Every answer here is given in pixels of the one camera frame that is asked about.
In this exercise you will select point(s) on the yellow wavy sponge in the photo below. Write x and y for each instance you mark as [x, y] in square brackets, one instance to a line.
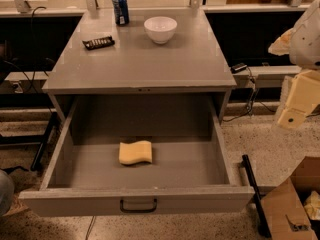
[132, 153]

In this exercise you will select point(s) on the black left table leg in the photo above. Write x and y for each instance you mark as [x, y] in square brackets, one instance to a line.
[36, 164]

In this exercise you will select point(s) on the brown cardboard box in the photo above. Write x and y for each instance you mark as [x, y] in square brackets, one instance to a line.
[283, 206]

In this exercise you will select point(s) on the black drawer handle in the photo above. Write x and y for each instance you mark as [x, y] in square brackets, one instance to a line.
[138, 206]

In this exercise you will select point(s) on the white ceramic bowl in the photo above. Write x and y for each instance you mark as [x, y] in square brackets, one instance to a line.
[160, 29]

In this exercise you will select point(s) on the open grey top drawer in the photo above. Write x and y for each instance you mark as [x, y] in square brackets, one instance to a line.
[189, 172]

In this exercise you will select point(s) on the black snack bar packet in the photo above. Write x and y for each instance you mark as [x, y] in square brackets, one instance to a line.
[98, 43]

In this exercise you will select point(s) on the black metal floor leg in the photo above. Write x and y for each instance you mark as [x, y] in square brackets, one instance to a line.
[263, 228]

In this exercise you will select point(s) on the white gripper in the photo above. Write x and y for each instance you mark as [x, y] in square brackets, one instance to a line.
[305, 47]

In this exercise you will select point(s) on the grey cabinet counter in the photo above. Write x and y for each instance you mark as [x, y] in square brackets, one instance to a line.
[190, 62]

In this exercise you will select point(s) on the blue soda can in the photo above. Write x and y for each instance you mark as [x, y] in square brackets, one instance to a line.
[121, 12]

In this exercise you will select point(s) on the small black device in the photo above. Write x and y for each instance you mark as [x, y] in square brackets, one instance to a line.
[238, 68]

